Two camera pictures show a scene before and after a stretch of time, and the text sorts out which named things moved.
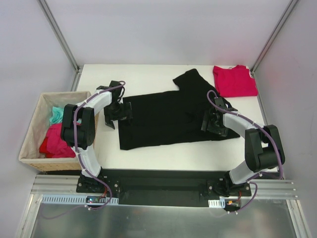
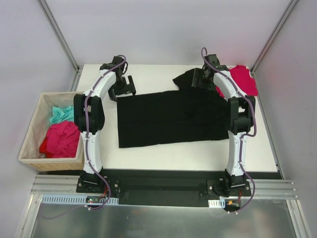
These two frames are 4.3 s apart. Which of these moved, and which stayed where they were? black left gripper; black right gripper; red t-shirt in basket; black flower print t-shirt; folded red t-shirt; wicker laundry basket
Moved: black right gripper; black left gripper
Stayed: black flower print t-shirt; wicker laundry basket; red t-shirt in basket; folded red t-shirt
